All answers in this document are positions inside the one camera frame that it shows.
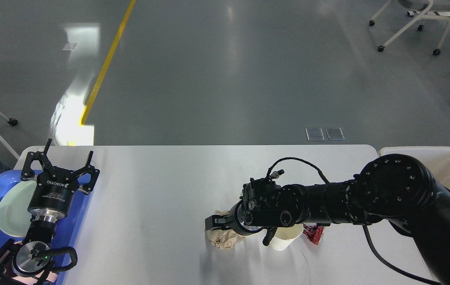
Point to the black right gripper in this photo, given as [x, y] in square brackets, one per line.
[235, 221]

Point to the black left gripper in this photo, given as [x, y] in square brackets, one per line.
[55, 189]

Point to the brown paper ball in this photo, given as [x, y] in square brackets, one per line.
[223, 239]

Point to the white paper cup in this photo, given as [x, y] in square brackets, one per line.
[284, 237]

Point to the light green plate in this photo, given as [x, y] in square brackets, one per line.
[14, 216]

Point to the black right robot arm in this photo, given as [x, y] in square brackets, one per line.
[394, 187]

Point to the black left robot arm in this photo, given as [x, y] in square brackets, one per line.
[43, 228]

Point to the red snack wrapper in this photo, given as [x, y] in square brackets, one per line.
[313, 232]

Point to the floor socket cover left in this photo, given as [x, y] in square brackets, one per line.
[315, 134]

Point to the floor socket cover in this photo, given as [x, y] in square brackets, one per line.
[315, 134]
[335, 133]

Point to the floor socket cover right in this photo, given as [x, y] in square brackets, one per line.
[335, 133]

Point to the white office chair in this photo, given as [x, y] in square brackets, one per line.
[423, 9]

